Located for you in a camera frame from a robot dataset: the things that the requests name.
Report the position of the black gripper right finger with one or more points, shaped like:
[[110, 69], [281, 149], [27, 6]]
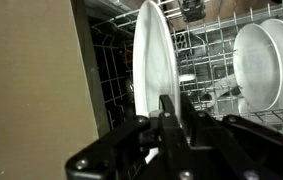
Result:
[[241, 150]]

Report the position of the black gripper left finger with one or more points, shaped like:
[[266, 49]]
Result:
[[127, 150]]

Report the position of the black rack clip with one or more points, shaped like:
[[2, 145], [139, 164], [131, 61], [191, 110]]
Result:
[[193, 10]]

